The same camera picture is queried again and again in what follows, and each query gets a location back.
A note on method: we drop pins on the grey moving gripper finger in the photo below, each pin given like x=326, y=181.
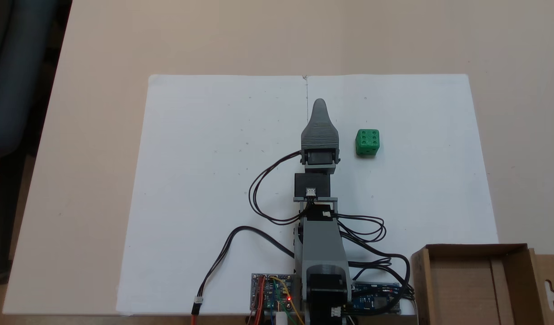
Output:
x=320, y=133

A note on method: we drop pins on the green die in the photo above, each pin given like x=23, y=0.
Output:
x=367, y=142

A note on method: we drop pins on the white paper sheet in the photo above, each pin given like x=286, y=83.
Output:
x=430, y=180
x=191, y=158

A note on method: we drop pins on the blue circuit board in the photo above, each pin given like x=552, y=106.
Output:
x=371, y=302

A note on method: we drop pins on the white plastic connector block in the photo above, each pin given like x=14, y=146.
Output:
x=281, y=318

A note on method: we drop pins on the brown cardboard box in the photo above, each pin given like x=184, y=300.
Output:
x=462, y=289

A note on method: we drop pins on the dark office chair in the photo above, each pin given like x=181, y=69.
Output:
x=15, y=90

